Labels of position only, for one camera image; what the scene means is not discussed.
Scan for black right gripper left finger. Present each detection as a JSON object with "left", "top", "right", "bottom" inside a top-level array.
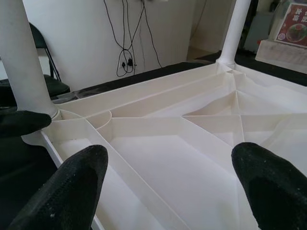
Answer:
[{"left": 7, "top": 144, "right": 109, "bottom": 230}]

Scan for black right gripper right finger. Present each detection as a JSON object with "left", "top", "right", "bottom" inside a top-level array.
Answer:
[{"left": 231, "top": 141, "right": 307, "bottom": 230}]

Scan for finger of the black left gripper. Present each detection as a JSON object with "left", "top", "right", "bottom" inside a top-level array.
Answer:
[{"left": 0, "top": 110, "right": 52, "bottom": 138}]

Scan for white plastic table leg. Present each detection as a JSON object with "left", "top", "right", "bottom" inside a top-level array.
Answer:
[
  {"left": 217, "top": 0, "right": 251, "bottom": 65},
  {"left": 0, "top": 0, "right": 59, "bottom": 120}
]

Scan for white plastic children table top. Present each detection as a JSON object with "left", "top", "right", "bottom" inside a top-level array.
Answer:
[{"left": 21, "top": 59, "right": 307, "bottom": 230}]

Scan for black stool with metal legs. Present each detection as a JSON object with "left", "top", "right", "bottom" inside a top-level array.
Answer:
[{"left": 28, "top": 23, "right": 71, "bottom": 98}]

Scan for beige floor mat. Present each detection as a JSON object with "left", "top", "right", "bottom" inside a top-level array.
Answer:
[{"left": 255, "top": 39, "right": 307, "bottom": 71}]

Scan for black tablecloth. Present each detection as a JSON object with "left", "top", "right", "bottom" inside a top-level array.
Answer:
[{"left": 0, "top": 49, "right": 307, "bottom": 216}]

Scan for red printed cardboard box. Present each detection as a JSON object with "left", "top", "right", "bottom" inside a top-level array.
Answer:
[{"left": 274, "top": 3, "right": 307, "bottom": 47}]

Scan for thin black wall cable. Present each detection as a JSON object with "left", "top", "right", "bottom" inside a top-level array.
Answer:
[{"left": 103, "top": 0, "right": 164, "bottom": 78}]

